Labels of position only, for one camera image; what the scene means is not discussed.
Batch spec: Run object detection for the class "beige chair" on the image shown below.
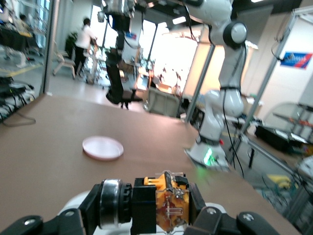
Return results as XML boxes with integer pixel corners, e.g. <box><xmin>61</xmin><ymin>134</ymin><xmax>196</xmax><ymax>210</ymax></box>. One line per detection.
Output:
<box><xmin>52</xmin><ymin>48</ymin><xmax>76</xmax><ymax>79</ymax></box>

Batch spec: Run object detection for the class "thin black looped cable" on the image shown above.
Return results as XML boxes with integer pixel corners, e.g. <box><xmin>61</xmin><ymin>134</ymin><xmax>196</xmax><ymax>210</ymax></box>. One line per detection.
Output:
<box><xmin>0</xmin><ymin>114</ymin><xmax>37</xmax><ymax>127</ymax></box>

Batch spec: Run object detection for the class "black equipment case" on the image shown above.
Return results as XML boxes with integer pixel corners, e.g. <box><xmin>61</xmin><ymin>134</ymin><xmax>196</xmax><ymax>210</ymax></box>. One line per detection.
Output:
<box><xmin>255</xmin><ymin>124</ymin><xmax>304</xmax><ymax>152</ymax></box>

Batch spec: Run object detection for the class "white lunch box grey handle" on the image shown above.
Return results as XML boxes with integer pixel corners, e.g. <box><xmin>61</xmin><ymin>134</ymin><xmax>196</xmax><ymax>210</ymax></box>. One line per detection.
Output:
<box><xmin>57</xmin><ymin>190</ymin><xmax>228</xmax><ymax>235</ymax></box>

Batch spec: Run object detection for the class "person in white shirt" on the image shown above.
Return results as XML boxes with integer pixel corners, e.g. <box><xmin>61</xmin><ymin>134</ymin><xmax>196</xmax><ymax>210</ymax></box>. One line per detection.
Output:
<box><xmin>74</xmin><ymin>18</ymin><xmax>98</xmax><ymax>79</ymax></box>

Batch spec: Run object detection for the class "blue red logo poster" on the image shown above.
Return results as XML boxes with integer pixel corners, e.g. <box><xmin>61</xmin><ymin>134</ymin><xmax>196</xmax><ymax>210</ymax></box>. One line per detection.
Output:
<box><xmin>280</xmin><ymin>51</ymin><xmax>313</xmax><ymax>71</ymax></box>

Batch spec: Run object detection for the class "pink round plate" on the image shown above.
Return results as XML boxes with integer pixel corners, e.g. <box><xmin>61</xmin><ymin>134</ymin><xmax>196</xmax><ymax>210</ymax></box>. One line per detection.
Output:
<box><xmin>82</xmin><ymin>135</ymin><xmax>124</xmax><ymax>162</ymax></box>

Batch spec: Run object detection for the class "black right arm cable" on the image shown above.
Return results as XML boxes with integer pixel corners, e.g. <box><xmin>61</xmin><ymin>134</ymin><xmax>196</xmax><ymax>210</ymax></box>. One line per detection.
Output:
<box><xmin>183</xmin><ymin>0</ymin><xmax>246</xmax><ymax>178</ymax></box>

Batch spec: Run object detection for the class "black office chair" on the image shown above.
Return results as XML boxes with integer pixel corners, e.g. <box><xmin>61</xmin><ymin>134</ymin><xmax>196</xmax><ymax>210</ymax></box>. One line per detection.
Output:
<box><xmin>105</xmin><ymin>47</ymin><xmax>144</xmax><ymax>110</ymax></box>

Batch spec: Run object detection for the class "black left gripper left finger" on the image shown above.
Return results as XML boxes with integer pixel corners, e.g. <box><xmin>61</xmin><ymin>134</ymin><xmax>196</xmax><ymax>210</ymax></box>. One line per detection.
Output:
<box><xmin>0</xmin><ymin>183</ymin><xmax>103</xmax><ymax>235</ymax></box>

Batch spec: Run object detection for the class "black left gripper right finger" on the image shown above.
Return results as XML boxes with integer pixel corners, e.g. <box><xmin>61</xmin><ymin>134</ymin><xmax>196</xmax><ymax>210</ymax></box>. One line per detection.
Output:
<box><xmin>188</xmin><ymin>182</ymin><xmax>302</xmax><ymax>235</ymax></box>

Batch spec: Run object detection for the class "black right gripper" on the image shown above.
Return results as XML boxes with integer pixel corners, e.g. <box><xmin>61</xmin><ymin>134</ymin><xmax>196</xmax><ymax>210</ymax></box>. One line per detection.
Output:
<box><xmin>105</xmin><ymin>0</ymin><xmax>137</xmax><ymax>33</ymax></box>

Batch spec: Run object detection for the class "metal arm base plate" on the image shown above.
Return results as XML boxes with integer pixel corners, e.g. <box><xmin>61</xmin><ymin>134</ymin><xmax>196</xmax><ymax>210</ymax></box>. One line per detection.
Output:
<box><xmin>184</xmin><ymin>148</ymin><xmax>230</xmax><ymax>172</ymax></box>

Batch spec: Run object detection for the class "person in patterned shirt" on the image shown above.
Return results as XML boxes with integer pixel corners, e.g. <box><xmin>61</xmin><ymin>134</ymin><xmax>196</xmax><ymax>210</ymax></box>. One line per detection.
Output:
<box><xmin>12</xmin><ymin>14</ymin><xmax>32</xmax><ymax>69</ymax></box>

